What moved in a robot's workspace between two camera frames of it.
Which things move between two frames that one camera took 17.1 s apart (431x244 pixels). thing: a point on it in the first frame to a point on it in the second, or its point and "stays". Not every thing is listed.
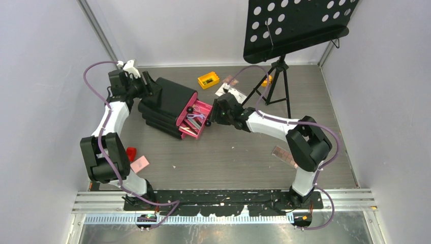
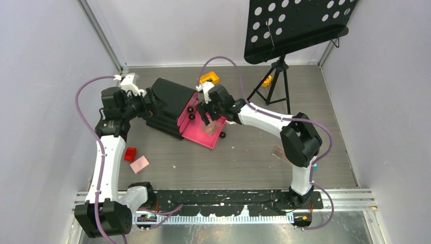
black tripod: [280, 65] stays
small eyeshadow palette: [229, 79] to [211, 128]
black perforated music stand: [275, 28] stays
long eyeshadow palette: [285, 155] stays
